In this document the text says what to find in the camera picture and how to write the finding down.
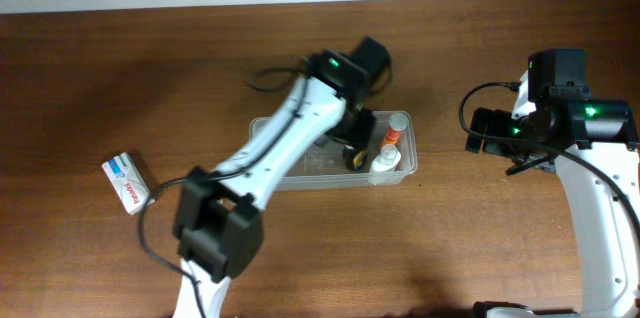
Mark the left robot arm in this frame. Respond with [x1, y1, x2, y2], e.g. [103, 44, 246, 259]
[173, 37, 391, 317]

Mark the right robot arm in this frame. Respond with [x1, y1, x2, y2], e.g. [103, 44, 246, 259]
[459, 49, 639, 317]

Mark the dark brown syrup bottle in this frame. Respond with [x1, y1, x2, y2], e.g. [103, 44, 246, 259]
[342, 146, 368, 172]

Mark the white sanitizer bottle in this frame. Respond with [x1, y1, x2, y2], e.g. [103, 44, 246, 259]
[370, 145, 401, 173]

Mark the white Panadol box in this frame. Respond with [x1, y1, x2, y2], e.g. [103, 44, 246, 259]
[102, 152, 150, 215]

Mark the right black cable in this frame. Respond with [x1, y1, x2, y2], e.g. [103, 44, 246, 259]
[457, 81, 640, 239]

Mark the orange tube white cap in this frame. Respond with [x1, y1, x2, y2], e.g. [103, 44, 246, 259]
[380, 112, 409, 148]

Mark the clear plastic container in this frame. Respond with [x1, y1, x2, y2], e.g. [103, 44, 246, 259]
[276, 110, 418, 191]

